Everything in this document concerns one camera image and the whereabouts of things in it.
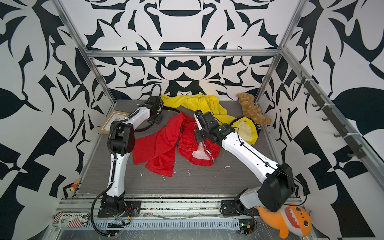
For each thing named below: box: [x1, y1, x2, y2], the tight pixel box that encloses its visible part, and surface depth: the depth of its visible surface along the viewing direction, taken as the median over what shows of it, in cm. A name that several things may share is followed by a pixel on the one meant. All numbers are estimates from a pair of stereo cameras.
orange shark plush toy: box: [254, 203, 312, 239], surface depth 66 cm
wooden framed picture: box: [98, 110, 130, 135], surface depth 110 cm
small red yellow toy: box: [69, 179, 82, 192], surface depth 85 cm
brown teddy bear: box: [236, 92, 272, 125], surface depth 107 cm
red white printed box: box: [53, 211, 90, 228], surface depth 71 cm
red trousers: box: [133, 111, 221, 177], surface depth 92 cm
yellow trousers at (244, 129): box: [161, 94, 259, 145], surface depth 114 cm
